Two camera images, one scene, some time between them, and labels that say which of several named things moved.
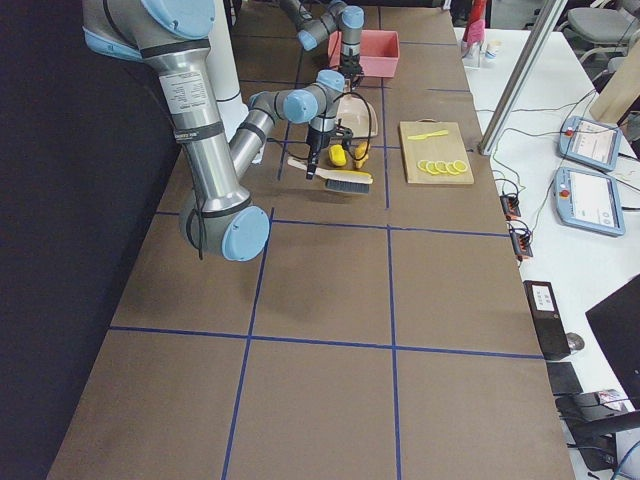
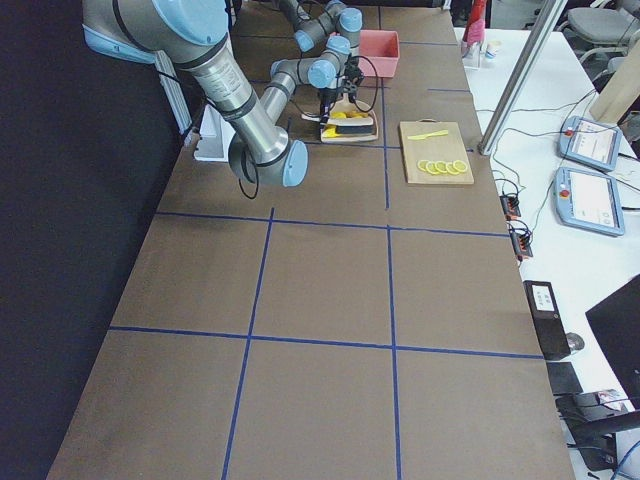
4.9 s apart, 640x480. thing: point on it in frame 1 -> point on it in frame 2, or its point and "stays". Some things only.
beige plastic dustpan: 353,113 stays
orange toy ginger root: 359,152 -> 354,114
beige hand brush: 339,180 -> 354,125
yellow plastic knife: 423,136 stays
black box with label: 548,320 stays
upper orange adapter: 510,207 stays
